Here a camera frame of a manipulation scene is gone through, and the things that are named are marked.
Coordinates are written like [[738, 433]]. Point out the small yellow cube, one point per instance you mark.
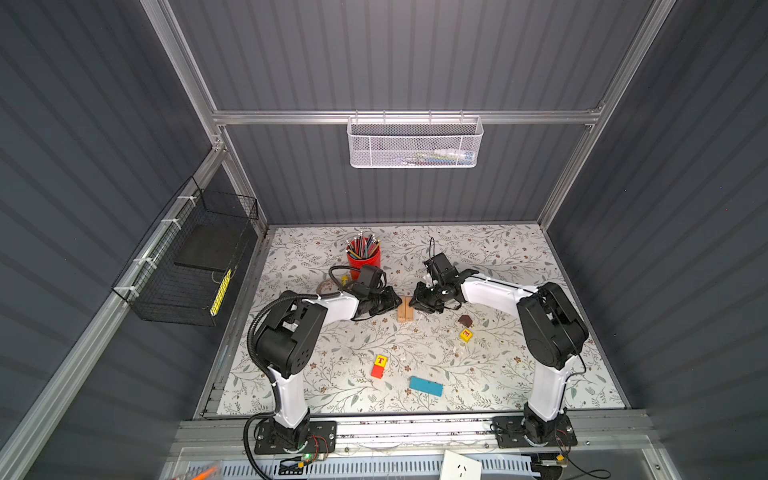
[[466, 335]]

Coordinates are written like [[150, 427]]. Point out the red pencil cup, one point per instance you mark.
[[357, 263]]

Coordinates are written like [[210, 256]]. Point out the small brown block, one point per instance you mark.
[[465, 320]]

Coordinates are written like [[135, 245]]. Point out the tape roll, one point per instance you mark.
[[327, 287]]

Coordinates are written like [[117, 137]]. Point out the yellow marker in black basket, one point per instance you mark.
[[221, 293]]

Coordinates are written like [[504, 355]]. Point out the markers in white basket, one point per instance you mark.
[[441, 157]]

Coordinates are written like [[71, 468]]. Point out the coloured pencils bunch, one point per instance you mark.
[[363, 247]]

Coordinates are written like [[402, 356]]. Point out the black wire wall basket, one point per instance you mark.
[[189, 272]]

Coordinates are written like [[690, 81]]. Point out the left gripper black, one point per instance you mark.
[[391, 302]]

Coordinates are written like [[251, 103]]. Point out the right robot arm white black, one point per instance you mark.
[[553, 330]]

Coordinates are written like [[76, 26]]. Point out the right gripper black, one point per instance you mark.
[[418, 300]]

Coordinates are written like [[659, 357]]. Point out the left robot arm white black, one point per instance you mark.
[[283, 335]]

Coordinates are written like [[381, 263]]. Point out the teal block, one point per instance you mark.
[[426, 386]]

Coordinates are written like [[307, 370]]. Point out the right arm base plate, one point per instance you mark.
[[528, 431]]

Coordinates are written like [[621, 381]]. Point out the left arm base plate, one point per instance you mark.
[[309, 437]]

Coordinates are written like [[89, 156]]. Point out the black pad in basket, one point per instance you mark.
[[208, 248]]

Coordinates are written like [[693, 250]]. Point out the red yellow T block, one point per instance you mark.
[[379, 366]]

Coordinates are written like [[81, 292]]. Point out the white wire mesh basket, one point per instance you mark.
[[379, 142]]

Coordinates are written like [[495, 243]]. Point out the white power socket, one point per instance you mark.
[[455, 466]]

